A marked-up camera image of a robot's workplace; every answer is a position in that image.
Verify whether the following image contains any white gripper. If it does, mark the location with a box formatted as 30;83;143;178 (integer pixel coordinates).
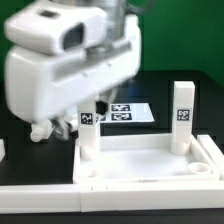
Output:
5;15;141;140

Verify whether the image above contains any white desk top tray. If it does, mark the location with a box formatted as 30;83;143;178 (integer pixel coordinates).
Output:
73;133;221;184

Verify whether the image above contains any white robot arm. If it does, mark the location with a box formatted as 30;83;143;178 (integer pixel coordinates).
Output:
4;0;154;124

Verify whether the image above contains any white marker paper sheet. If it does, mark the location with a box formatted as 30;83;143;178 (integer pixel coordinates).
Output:
100;103;154;123

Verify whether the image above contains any white block left edge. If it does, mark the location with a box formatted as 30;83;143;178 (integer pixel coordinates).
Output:
0;139;5;162

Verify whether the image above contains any white front guide rail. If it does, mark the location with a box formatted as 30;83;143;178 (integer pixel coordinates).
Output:
0;181;224;214

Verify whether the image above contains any white guide rail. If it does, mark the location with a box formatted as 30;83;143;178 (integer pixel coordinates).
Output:
197;135;224;181
0;181;224;214

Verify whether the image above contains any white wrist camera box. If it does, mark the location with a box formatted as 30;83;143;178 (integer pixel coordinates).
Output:
4;0;107;55

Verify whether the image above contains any white right guide rail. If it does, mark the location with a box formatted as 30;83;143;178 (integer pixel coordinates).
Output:
197;135;224;181

